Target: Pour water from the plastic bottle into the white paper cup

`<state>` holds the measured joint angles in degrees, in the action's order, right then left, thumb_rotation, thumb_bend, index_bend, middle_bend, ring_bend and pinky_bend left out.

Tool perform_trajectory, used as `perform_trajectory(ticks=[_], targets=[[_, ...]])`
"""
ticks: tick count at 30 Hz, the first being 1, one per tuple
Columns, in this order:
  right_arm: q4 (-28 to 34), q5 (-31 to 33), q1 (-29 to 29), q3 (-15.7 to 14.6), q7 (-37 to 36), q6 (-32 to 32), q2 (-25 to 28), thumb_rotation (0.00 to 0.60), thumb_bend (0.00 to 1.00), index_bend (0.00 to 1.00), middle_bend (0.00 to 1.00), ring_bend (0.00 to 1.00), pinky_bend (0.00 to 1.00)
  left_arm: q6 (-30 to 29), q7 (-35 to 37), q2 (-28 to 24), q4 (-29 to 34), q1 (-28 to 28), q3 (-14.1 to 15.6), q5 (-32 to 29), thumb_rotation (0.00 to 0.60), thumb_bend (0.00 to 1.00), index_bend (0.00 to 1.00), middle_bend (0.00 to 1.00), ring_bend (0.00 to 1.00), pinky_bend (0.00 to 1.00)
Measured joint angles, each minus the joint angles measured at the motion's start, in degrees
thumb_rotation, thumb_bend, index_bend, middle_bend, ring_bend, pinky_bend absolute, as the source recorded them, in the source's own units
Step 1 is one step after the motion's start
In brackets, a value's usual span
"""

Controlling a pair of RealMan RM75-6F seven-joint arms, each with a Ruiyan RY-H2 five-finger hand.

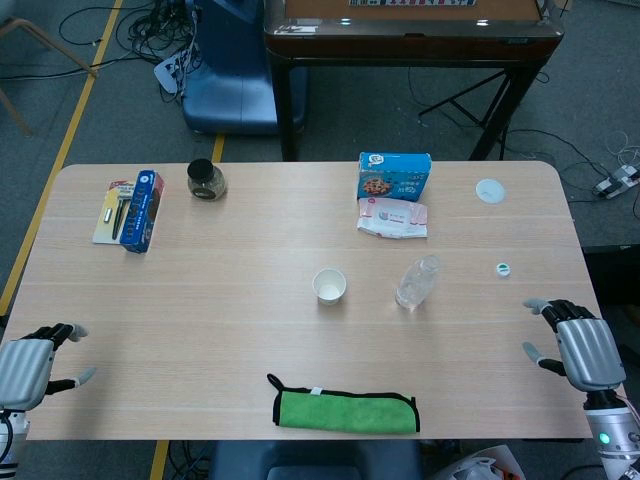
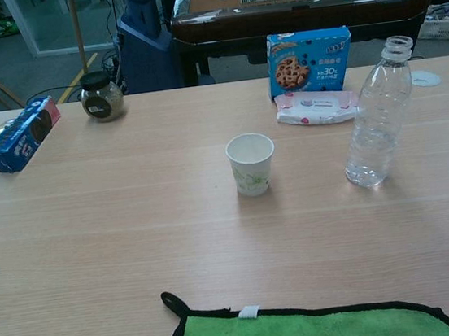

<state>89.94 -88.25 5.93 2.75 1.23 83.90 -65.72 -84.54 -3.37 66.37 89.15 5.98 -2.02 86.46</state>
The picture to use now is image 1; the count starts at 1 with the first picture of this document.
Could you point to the blister card with pen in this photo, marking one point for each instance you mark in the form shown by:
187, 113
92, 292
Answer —
110, 215

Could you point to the blue cookie box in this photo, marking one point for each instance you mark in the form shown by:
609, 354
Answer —
395, 177

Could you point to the green microfiber cloth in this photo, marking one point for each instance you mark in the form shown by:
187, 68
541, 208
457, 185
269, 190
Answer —
345, 412

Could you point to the grey power strip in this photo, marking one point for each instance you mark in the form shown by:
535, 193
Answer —
617, 181

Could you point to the glass jar with black lid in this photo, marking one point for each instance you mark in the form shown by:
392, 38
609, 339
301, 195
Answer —
206, 181

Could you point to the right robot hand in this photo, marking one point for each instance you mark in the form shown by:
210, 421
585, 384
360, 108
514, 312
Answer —
590, 355

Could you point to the white green bottle cap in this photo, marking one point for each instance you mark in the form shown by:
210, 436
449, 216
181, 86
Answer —
503, 270

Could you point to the white round table grommet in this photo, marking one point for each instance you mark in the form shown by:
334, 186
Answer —
490, 191

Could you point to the pink wet wipes pack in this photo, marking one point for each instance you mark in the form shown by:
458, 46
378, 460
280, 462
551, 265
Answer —
392, 217

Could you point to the white plastic shell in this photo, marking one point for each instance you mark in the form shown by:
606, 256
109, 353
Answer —
475, 465

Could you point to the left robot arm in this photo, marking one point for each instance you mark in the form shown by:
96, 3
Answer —
11, 440

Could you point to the black tripod stand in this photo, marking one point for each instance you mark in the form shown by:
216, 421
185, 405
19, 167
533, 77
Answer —
465, 102

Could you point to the white power strip with plugs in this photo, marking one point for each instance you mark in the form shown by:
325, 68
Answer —
172, 72

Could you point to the blue Oreo box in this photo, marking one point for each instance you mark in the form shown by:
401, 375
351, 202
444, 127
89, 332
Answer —
142, 212

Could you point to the brown mahjong table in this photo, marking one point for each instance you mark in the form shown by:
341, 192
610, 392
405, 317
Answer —
410, 35

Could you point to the row of mahjong tiles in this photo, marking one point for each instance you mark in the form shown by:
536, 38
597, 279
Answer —
412, 2

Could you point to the transparent plastic bottle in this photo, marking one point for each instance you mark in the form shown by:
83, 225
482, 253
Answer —
415, 285

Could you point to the white paper cup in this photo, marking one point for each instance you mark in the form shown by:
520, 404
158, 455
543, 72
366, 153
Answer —
329, 287

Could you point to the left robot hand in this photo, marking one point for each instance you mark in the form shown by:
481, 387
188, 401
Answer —
22, 365

